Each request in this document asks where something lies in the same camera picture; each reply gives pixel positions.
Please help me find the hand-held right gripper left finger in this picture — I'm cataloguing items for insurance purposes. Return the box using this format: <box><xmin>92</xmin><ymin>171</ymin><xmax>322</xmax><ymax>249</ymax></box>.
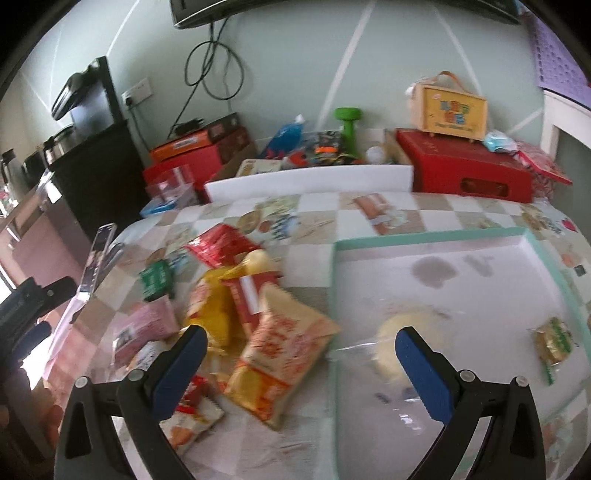
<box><xmin>54</xmin><ymin>324</ymin><xmax>208</xmax><ymax>480</ymax></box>

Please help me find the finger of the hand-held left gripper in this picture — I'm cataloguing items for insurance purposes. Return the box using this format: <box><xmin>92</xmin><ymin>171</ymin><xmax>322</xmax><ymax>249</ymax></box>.
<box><xmin>0</xmin><ymin>276</ymin><xmax>77</xmax><ymax>320</ymax></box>
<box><xmin>0</xmin><ymin>320</ymin><xmax>53</xmax><ymax>370</ymax></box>

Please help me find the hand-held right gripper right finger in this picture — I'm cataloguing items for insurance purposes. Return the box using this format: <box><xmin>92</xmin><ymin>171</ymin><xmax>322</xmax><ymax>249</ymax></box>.
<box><xmin>395</xmin><ymin>326</ymin><xmax>546</xmax><ymax>480</ymax></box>

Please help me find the round bread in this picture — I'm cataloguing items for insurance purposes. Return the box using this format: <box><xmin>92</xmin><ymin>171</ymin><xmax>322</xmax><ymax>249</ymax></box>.
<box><xmin>375</xmin><ymin>310</ymin><xmax>445</xmax><ymax>385</ymax></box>

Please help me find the pink snack packet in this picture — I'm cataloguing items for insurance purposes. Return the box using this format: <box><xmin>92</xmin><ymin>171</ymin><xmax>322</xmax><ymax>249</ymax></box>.
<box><xmin>112</xmin><ymin>295</ymin><xmax>182</xmax><ymax>366</ymax></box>

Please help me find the red white snack packet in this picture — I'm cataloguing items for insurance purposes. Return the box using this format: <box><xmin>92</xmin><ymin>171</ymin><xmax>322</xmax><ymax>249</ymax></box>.
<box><xmin>158</xmin><ymin>375</ymin><xmax>226</xmax><ymax>457</ymax></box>
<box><xmin>221</xmin><ymin>271</ymin><xmax>283</xmax><ymax>339</ymax></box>

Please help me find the white tray with teal rim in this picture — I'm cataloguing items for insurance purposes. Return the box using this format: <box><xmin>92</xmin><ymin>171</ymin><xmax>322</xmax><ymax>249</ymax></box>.
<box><xmin>331</xmin><ymin>226</ymin><xmax>591</xmax><ymax>480</ymax></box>

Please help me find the large cream orange snack packet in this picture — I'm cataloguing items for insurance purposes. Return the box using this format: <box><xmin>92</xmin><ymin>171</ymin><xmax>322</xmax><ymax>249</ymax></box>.
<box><xmin>223</xmin><ymin>282</ymin><xmax>343</xmax><ymax>431</ymax></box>

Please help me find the small yellow green snack packet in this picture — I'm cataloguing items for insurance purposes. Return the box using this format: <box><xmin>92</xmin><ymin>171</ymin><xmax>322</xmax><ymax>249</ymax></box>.
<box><xmin>530</xmin><ymin>316</ymin><xmax>577</xmax><ymax>386</ymax></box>

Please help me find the brown side table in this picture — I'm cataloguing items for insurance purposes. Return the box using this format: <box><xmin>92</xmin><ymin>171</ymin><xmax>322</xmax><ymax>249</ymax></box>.
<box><xmin>0</xmin><ymin>168</ymin><xmax>94</xmax><ymax>283</ymax></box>

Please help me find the steel kettle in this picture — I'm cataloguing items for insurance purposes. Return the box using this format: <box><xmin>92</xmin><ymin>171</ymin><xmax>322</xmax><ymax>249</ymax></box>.
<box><xmin>0</xmin><ymin>148</ymin><xmax>27</xmax><ymax>200</ymax></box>

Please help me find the blue flat packet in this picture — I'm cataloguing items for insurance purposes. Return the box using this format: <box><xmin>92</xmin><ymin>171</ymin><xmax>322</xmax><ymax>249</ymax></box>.
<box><xmin>139</xmin><ymin>198</ymin><xmax>195</xmax><ymax>219</ymax></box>

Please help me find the silver pot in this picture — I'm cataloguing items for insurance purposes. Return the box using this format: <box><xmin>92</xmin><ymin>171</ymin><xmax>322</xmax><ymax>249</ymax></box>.
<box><xmin>43</xmin><ymin>124</ymin><xmax>78</xmax><ymax>163</ymax></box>

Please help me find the clear plastic box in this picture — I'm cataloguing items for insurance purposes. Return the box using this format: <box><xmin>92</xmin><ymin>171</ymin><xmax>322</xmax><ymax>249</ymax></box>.
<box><xmin>144</xmin><ymin>167</ymin><xmax>197</xmax><ymax>207</ymax></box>

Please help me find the black water dispenser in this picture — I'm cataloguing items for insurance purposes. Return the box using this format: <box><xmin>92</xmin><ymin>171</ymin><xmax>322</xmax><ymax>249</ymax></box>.
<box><xmin>51</xmin><ymin>56</ymin><xmax>126</xmax><ymax>136</ymax></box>

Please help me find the orange flat box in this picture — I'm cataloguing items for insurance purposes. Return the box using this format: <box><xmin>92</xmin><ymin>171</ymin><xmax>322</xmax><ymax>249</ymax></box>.
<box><xmin>149</xmin><ymin>129</ymin><xmax>219</xmax><ymax>162</ymax></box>

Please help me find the red gift box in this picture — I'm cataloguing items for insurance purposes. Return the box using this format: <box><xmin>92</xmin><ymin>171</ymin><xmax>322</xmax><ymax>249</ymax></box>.
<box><xmin>142</xmin><ymin>141</ymin><xmax>227</xmax><ymax>197</ymax></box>

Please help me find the red crate box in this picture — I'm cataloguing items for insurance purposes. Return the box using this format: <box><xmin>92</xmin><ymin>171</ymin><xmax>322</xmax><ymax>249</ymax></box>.
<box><xmin>396</xmin><ymin>128</ymin><xmax>535</xmax><ymax>204</ymax></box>

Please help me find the white printed box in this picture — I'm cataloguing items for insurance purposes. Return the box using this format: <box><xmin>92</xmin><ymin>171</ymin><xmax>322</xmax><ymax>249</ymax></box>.
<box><xmin>235</xmin><ymin>158</ymin><xmax>283</xmax><ymax>179</ymax></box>

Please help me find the white cardboard box of items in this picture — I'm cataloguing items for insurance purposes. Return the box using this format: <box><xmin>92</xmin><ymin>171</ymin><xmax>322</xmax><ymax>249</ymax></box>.
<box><xmin>204</xmin><ymin>164</ymin><xmax>415</xmax><ymax>202</ymax></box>

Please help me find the dark brown box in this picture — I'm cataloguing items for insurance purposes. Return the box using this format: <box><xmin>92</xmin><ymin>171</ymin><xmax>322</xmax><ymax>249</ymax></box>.
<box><xmin>203</xmin><ymin>112</ymin><xmax>253</xmax><ymax>158</ymax></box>

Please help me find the red printed bag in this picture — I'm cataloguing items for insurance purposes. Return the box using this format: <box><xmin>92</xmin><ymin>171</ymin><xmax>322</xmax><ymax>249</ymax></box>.
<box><xmin>516</xmin><ymin>142</ymin><xmax>574</xmax><ymax>186</ymax></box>

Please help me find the colourful toy pile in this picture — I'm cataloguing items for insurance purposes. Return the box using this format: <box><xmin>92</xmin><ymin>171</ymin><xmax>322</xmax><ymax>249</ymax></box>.
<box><xmin>281</xmin><ymin>131</ymin><xmax>366</xmax><ymax>168</ymax></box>

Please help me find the light blue packet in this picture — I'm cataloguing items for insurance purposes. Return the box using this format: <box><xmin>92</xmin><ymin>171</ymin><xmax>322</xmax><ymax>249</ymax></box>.
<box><xmin>483</xmin><ymin>130</ymin><xmax>519</xmax><ymax>154</ymax></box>

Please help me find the green dumbbell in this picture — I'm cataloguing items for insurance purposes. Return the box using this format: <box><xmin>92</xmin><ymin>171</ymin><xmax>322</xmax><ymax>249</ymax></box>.
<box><xmin>334</xmin><ymin>107</ymin><xmax>366</xmax><ymax>158</ymax></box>

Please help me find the blue plastic bottle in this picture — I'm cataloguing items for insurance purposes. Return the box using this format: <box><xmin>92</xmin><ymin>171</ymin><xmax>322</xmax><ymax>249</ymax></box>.
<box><xmin>262</xmin><ymin>114</ymin><xmax>306</xmax><ymax>158</ymax></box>

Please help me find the white shelf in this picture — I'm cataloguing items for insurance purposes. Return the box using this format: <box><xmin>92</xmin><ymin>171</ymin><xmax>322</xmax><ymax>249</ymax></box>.
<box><xmin>539</xmin><ymin>89</ymin><xmax>591</xmax><ymax>164</ymax></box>

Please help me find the purple leaflet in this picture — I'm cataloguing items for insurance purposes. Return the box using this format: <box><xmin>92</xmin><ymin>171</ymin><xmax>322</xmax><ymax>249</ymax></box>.
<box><xmin>530</xmin><ymin>8</ymin><xmax>591</xmax><ymax>108</ymax></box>

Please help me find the black television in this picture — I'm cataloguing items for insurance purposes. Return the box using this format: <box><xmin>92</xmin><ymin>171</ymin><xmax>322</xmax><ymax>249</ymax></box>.
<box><xmin>169</xmin><ymin>0</ymin><xmax>522</xmax><ymax>30</ymax></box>

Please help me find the white wall socket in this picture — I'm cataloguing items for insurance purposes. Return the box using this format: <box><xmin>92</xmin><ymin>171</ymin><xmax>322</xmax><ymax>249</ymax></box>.
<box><xmin>121</xmin><ymin>78</ymin><xmax>153</xmax><ymax>106</ymax></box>

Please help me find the black power cable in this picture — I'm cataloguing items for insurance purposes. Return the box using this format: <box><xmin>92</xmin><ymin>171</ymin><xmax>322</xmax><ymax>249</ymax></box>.
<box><xmin>171</xmin><ymin>17</ymin><xmax>246</xmax><ymax>137</ymax></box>

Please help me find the yellow wooden box with handle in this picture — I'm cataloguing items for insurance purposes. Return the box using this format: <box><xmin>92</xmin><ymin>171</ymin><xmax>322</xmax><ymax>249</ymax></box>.
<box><xmin>410</xmin><ymin>71</ymin><xmax>489</xmax><ymax>142</ymax></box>

